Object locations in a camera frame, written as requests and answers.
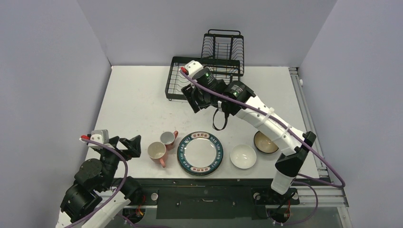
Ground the large pink mug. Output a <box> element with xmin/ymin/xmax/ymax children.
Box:
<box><xmin>147</xmin><ymin>142</ymin><xmax>168</xmax><ymax>168</ymax></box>

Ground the small pink mug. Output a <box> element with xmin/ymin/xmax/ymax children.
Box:
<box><xmin>160</xmin><ymin>131</ymin><xmax>179</xmax><ymax>151</ymax></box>

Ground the black wire dish rack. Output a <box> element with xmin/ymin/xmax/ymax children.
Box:
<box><xmin>165</xmin><ymin>29</ymin><xmax>244</xmax><ymax>100</ymax></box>

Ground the green rimmed white plate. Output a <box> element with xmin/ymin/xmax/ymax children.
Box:
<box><xmin>177</xmin><ymin>131</ymin><xmax>224</xmax><ymax>176</ymax></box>

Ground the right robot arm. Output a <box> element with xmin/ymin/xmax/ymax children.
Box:
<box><xmin>180</xmin><ymin>66</ymin><xmax>317</xmax><ymax>203</ymax></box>

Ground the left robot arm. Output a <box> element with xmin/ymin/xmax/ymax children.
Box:
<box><xmin>57</xmin><ymin>130</ymin><xmax>142</xmax><ymax>228</ymax></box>

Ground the black base panel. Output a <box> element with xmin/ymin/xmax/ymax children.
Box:
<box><xmin>120</xmin><ymin>177</ymin><xmax>311</xmax><ymax>222</ymax></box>

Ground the white bowl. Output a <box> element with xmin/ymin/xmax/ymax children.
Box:
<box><xmin>230</xmin><ymin>144</ymin><xmax>257</xmax><ymax>170</ymax></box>

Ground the dark bowl beige inside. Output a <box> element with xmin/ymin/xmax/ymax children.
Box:
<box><xmin>253</xmin><ymin>131</ymin><xmax>278</xmax><ymax>154</ymax></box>

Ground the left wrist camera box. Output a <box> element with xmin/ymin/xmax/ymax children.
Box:
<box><xmin>79</xmin><ymin>130</ymin><xmax>109</xmax><ymax>149</ymax></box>

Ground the aluminium rail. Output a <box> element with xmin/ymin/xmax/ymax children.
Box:
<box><xmin>288</xmin><ymin>66</ymin><xmax>350</xmax><ymax>209</ymax></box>

